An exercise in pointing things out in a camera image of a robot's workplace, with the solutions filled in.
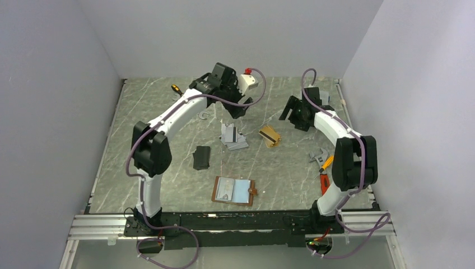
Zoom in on clear plastic organizer box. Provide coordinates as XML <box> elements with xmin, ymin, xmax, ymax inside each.
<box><xmin>319</xmin><ymin>90</ymin><xmax>330</xmax><ymax>105</ymax></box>

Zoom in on aluminium frame rail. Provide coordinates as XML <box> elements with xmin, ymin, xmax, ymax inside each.
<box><xmin>60</xmin><ymin>210</ymin><xmax>384</xmax><ymax>268</ymax></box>

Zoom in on orange black screwdriver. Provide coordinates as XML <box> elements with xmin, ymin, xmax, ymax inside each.
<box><xmin>171</xmin><ymin>84</ymin><xmax>183</xmax><ymax>96</ymax></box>

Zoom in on gold card stack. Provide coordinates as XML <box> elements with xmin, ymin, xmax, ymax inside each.
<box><xmin>259</xmin><ymin>125</ymin><xmax>281</xmax><ymax>148</ymax></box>

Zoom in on brown leather card holder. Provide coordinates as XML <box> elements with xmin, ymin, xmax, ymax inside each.
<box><xmin>211</xmin><ymin>177</ymin><xmax>258</xmax><ymax>206</ymax></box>

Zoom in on red handled tool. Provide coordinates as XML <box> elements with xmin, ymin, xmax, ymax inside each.
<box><xmin>319</xmin><ymin>173</ymin><xmax>330</xmax><ymax>195</ymax></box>

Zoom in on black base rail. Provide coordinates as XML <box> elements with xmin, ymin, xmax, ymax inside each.
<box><xmin>123</xmin><ymin>210</ymin><xmax>343</xmax><ymax>250</ymax></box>

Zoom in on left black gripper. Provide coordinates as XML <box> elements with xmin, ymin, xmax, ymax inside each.
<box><xmin>220</xmin><ymin>75</ymin><xmax>253</xmax><ymax>119</ymax></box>

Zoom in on silver open-end wrench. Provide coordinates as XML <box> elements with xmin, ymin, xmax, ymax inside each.
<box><xmin>198</xmin><ymin>111</ymin><xmax>209</xmax><ymax>120</ymax></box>

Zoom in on black card stack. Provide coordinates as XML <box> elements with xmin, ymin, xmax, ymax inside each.
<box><xmin>193</xmin><ymin>146</ymin><xmax>211</xmax><ymax>170</ymax></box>

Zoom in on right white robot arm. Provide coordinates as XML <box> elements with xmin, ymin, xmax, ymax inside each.
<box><xmin>279</xmin><ymin>87</ymin><xmax>378</xmax><ymax>233</ymax></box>

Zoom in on grey orange pliers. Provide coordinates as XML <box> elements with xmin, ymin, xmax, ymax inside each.
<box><xmin>309</xmin><ymin>148</ymin><xmax>334</xmax><ymax>173</ymax></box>

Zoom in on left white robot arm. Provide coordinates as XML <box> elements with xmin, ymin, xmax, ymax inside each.
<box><xmin>126</xmin><ymin>63</ymin><xmax>258</xmax><ymax>235</ymax></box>

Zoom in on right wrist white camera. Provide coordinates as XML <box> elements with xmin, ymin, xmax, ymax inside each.
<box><xmin>305</xmin><ymin>86</ymin><xmax>322</xmax><ymax>106</ymax></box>

